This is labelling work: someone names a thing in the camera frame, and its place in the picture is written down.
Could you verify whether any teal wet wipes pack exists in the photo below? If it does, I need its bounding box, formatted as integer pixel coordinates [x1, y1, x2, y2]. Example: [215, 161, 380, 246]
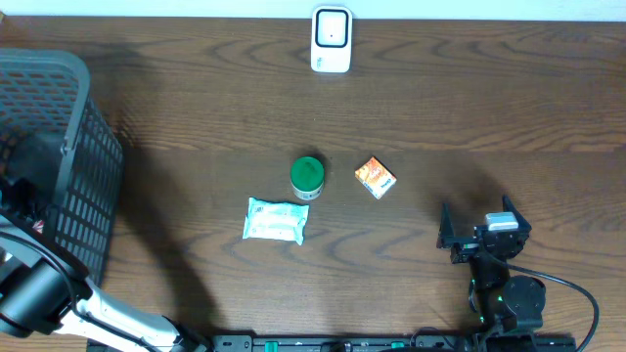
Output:
[243, 198, 309, 245]

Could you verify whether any black mounting rail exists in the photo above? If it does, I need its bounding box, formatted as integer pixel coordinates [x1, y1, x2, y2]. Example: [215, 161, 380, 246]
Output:
[210, 333, 578, 352]

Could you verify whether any grey plastic mesh basket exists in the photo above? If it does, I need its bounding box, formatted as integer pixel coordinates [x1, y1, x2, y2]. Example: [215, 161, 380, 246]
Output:
[1, 48, 123, 285]

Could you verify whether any white barcode scanner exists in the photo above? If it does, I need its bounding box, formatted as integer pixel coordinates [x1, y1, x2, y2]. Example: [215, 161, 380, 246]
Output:
[310, 6, 353, 73]

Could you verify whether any small orange box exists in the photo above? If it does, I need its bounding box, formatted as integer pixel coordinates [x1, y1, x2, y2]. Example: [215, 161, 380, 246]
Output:
[355, 156, 397, 199]

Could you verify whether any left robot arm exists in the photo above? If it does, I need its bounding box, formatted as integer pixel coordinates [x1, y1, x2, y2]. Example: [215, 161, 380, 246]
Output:
[1, 136, 214, 351]

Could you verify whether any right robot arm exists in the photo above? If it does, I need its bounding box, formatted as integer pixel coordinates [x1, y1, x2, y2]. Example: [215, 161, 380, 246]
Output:
[436, 197, 546, 351]

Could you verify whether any green lid jar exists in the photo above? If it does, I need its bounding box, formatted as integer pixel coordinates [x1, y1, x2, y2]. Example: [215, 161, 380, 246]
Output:
[290, 156, 325, 200]

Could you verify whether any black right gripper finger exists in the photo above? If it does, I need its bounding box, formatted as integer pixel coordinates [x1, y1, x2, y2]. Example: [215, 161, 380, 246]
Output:
[436, 203, 456, 248]
[502, 195, 532, 231]

